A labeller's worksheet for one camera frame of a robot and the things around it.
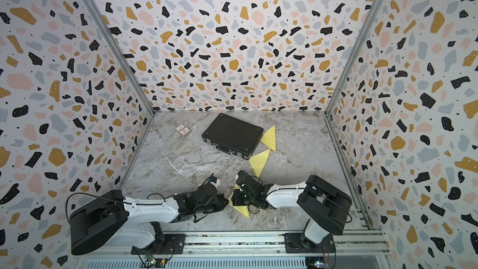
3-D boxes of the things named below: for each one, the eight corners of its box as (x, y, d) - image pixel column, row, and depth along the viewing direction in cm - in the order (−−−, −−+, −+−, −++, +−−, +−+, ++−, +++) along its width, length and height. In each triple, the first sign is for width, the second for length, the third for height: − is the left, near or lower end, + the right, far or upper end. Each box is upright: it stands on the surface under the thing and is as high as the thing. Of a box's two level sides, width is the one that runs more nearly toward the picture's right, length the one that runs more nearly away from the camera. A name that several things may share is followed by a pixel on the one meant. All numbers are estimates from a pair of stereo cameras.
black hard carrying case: (201, 142, 108) (200, 137, 104) (221, 118, 121) (220, 112, 117) (248, 162, 100) (248, 157, 96) (263, 133, 113) (264, 128, 109)
